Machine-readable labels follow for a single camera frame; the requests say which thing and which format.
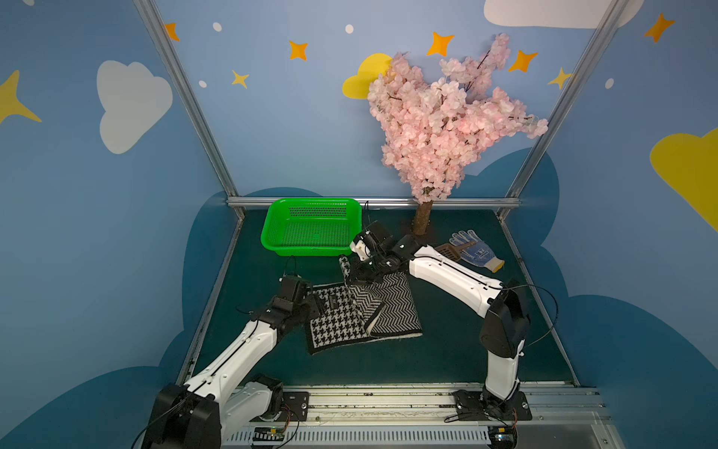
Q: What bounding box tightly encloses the black white knitted scarf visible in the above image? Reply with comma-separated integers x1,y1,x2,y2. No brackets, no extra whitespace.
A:
306,272,423,355

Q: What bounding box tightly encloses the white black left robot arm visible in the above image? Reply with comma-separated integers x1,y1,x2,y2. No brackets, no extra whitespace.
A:
131,275,325,448

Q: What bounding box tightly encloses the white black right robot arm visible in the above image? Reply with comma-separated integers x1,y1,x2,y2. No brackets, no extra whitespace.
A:
349,222,531,403

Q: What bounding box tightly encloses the green plastic basket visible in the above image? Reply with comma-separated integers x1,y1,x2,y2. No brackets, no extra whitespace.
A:
261,198,362,257

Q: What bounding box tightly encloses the brown plastic slotted scoop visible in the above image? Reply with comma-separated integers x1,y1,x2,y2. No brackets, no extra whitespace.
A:
435,243,463,262

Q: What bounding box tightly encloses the blue dotted work glove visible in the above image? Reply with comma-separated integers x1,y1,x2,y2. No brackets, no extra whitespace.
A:
450,229,505,273

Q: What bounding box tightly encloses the pink cherry blossom tree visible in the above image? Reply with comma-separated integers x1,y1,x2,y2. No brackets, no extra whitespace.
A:
368,34,549,236

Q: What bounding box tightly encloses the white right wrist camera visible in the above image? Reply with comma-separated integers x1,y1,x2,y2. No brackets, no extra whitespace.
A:
350,233,371,262

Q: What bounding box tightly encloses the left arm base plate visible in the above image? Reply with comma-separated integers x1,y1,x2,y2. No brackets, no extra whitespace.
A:
275,391,310,422

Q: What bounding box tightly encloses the aluminium front rail track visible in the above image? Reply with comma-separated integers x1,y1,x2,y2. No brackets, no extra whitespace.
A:
220,383,623,448

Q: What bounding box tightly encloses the aluminium frame rail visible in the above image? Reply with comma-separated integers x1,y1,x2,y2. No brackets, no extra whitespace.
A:
133,0,632,388

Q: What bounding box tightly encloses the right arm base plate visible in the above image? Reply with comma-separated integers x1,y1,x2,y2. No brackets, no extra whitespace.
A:
452,389,533,423

